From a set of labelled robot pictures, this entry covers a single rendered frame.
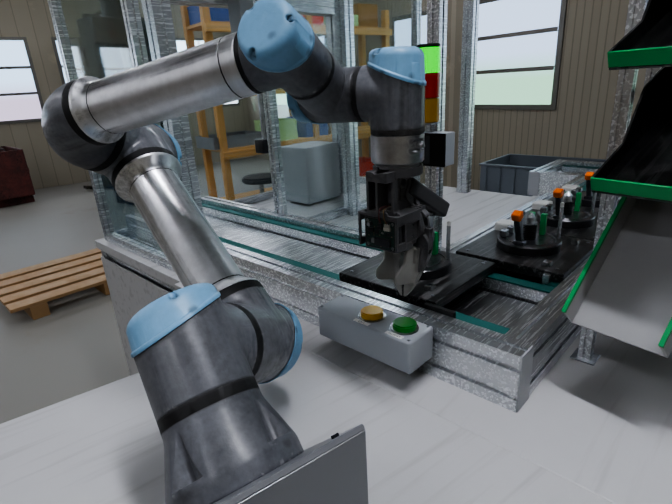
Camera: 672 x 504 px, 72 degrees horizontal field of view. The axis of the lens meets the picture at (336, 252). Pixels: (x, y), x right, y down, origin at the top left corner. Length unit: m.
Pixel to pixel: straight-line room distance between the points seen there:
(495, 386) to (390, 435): 0.18
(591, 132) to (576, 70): 0.56
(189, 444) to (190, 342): 0.10
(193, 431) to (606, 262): 0.64
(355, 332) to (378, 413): 0.14
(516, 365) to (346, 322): 0.29
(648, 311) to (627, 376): 0.19
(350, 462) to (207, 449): 0.14
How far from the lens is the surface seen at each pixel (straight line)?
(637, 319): 0.78
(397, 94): 0.63
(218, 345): 0.54
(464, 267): 1.01
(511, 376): 0.77
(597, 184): 0.73
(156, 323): 0.55
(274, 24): 0.55
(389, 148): 0.64
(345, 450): 0.45
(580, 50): 4.84
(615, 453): 0.78
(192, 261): 0.72
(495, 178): 2.94
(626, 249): 0.83
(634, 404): 0.88
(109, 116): 0.72
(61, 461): 0.83
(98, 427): 0.87
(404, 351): 0.76
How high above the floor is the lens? 1.35
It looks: 20 degrees down
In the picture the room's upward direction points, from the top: 3 degrees counter-clockwise
